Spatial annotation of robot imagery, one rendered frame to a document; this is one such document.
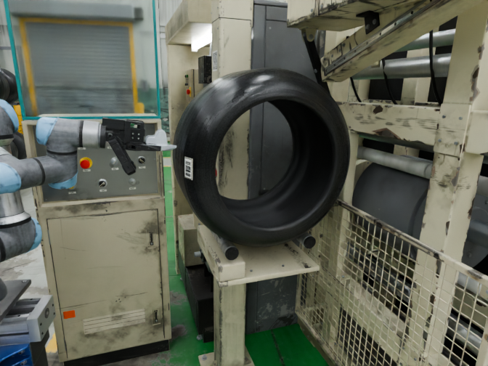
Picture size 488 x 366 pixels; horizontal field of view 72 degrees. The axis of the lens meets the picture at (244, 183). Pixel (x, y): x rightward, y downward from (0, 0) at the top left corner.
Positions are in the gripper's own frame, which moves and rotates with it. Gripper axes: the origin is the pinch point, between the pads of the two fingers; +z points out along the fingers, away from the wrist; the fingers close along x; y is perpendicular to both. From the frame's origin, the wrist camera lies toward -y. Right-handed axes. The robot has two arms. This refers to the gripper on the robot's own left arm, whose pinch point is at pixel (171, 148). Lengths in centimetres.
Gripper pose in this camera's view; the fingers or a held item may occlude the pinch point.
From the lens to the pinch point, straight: 104.8
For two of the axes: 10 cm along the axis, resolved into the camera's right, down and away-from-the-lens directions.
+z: 9.4, 0.5, 3.4
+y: 1.3, -9.7, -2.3
